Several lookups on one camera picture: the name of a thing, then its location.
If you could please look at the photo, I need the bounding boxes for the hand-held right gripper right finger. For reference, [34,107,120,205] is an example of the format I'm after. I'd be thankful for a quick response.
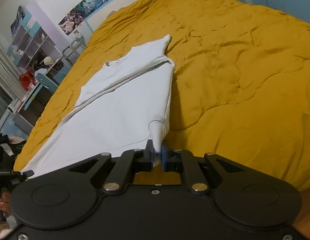
[161,139,246,196]

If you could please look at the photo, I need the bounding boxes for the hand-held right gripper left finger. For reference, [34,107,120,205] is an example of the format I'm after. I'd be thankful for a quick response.
[68,139,155,195]

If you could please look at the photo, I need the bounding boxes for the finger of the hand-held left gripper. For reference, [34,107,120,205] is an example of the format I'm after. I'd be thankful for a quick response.
[11,170,35,181]

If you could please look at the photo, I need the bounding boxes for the white sweatshirt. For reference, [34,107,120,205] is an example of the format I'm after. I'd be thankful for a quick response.
[20,34,176,178]

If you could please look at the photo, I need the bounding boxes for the person's left hand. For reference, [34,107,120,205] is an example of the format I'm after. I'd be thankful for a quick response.
[0,191,11,213]

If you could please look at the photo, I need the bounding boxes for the black cloth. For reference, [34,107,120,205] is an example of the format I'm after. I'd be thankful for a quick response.
[0,132,27,170]

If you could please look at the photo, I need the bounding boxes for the red bag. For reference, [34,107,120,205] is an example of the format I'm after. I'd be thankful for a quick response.
[19,70,36,91]

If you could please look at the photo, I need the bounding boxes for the light blue chair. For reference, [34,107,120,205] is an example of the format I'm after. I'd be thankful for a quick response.
[35,71,60,93]

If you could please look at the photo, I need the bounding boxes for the yellow quilted blanket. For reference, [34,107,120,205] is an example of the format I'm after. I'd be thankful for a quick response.
[14,0,310,198]

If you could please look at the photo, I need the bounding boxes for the blue and white shelf unit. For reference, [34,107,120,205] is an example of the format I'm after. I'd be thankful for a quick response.
[6,4,71,73]

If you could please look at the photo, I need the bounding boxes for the grey metal rack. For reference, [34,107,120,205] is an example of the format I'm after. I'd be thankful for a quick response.
[62,31,87,61]

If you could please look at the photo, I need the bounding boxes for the wall poster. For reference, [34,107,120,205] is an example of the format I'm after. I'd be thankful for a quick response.
[58,6,86,36]
[79,0,106,14]

